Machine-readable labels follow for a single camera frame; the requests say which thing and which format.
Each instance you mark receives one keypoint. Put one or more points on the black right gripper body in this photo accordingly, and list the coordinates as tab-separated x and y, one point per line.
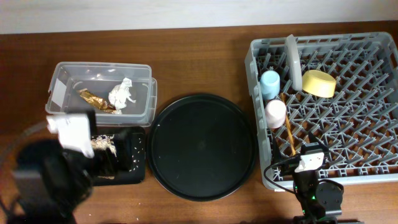
289	167

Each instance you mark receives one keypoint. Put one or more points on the blue cup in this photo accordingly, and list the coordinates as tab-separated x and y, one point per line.
270	84

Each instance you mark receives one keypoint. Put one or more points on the grey round plate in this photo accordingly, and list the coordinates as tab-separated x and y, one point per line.
293	61

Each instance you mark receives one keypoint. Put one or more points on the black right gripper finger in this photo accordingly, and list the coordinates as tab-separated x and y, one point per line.
314	146
276	155

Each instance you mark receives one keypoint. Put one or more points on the black rectangular tray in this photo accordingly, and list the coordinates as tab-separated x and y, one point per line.
133	162

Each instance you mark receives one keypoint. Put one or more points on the yellow bowl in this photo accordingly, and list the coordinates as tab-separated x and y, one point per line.
318	83

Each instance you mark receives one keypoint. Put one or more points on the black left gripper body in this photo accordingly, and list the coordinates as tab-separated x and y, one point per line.
104	159

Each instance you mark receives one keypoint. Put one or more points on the pink cup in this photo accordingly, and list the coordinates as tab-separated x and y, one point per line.
275	113

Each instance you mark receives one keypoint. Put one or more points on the gold foil wrapper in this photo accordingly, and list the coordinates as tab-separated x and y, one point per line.
98	102

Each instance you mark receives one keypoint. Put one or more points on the round black tray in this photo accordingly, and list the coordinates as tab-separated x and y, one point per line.
201	147

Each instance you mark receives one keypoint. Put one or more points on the wooden chopstick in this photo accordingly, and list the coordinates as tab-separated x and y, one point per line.
290	136

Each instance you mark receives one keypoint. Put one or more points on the clear plastic bin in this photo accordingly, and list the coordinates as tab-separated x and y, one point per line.
99	78

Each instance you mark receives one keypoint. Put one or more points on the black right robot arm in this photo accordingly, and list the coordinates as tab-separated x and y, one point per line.
320	199

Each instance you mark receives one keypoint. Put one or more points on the food scraps and shells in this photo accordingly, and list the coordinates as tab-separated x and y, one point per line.
119	158

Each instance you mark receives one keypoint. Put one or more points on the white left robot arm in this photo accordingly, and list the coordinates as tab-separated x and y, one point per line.
52	181

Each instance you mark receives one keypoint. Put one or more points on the grey dishwasher rack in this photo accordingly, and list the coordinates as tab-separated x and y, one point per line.
358	124

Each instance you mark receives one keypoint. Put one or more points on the white tissue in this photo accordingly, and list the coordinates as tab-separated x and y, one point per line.
120	94

